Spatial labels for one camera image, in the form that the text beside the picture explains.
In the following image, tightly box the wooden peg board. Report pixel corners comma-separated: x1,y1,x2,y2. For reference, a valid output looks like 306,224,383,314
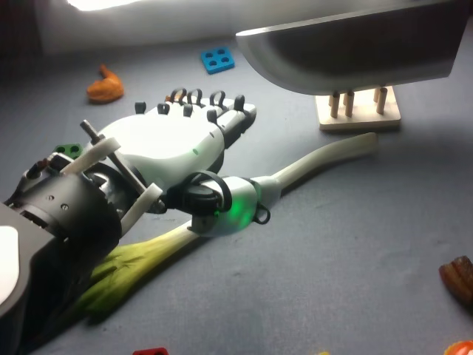
316,87,402,133

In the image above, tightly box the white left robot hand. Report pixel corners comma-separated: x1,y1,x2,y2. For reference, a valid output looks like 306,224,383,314
96,87,273,237

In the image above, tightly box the blue four-hole square block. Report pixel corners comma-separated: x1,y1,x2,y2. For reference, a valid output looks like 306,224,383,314
200,47,236,75

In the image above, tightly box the orange toy tart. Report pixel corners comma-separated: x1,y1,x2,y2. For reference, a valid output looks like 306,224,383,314
443,340,473,355

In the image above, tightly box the orange toy chicken leg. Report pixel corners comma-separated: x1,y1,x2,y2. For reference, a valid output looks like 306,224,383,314
86,64,124,104

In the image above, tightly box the long leek stalk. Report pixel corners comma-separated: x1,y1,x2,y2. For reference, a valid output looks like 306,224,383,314
72,132,378,322

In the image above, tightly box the green pentagon block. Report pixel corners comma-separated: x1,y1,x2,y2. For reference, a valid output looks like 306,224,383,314
54,143,83,158

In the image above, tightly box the brown toy chocolate piece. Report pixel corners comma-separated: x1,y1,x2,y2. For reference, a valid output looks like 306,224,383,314
438,255,473,319

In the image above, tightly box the grey table cloth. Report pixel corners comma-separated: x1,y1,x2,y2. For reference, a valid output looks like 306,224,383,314
0,35,473,355

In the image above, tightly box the large steel kitchen knife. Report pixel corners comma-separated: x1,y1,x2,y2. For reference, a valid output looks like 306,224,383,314
235,0,470,96

